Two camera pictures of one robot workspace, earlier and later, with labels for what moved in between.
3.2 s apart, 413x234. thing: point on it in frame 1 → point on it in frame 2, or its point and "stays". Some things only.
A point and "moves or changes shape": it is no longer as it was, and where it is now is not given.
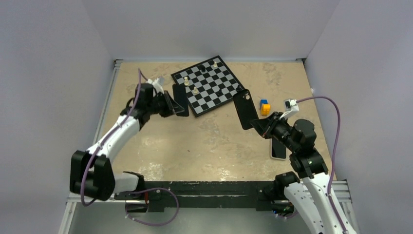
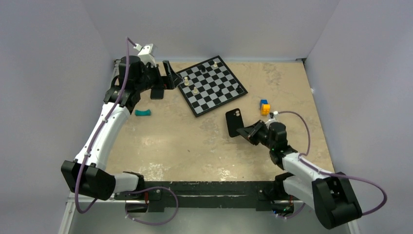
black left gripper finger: [176, 107] → [174, 79]
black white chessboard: [209, 85] stays
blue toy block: [263, 101] stays
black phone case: [246, 108] → [234, 122]
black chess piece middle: [219, 93] stays
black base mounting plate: [159, 195] stays
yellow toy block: [265, 109] stays
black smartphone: [179, 95] moves or changes shape
